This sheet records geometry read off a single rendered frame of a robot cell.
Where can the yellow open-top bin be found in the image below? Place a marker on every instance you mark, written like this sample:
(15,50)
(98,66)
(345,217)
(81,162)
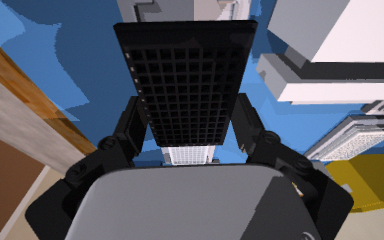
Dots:
(363,177)

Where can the blue bench mat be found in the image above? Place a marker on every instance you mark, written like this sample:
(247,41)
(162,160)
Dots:
(69,49)

